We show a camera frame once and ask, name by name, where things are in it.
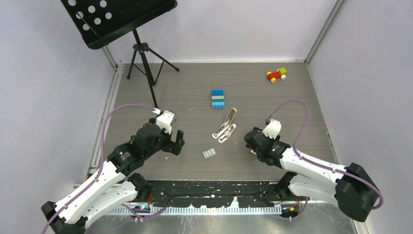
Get blue green brick stack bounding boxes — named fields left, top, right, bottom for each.
left=211, top=90, right=225, bottom=109

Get staple tray with staples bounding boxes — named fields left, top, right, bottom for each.
left=202, top=148, right=216, bottom=158

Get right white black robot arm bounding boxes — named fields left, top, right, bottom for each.
left=244, top=127, right=382, bottom=222

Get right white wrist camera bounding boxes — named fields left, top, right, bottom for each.
left=262, top=119, right=282, bottom=139

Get blue toy car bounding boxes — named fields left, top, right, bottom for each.
left=170, top=110, right=177, bottom=124

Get beige white stapler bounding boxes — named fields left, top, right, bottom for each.
left=212, top=108, right=237, bottom=139

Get black music stand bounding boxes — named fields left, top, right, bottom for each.
left=61, top=0, right=180, bottom=107

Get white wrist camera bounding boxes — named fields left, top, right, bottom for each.
left=153, top=108, right=172, bottom=135
left=262, top=119, right=282, bottom=139

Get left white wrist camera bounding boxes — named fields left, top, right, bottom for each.
left=153, top=108, right=172, bottom=135

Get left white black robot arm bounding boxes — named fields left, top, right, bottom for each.
left=41, top=118, right=185, bottom=234

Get white staple remover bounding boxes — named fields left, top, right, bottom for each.
left=218, top=124, right=237, bottom=143

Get red green toy car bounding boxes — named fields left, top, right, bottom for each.
left=266, top=67, right=287, bottom=83

